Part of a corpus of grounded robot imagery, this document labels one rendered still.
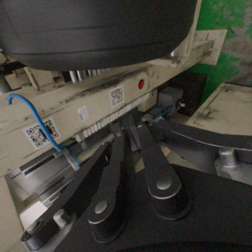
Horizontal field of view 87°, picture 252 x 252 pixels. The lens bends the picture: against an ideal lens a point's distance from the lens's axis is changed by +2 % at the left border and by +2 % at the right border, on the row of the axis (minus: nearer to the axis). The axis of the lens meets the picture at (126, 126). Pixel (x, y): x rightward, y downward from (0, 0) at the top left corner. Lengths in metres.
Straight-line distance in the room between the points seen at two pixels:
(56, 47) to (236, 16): 1.43
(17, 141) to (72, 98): 0.18
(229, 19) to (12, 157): 1.61
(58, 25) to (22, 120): 0.24
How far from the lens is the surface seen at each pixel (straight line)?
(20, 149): 0.45
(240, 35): 1.57
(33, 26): 0.32
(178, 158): 0.71
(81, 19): 0.29
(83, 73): 0.92
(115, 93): 0.54
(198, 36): 1.63
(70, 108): 0.44
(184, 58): 0.72
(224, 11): 1.59
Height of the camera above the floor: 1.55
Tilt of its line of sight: 33 degrees down
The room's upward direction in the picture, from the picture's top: 126 degrees counter-clockwise
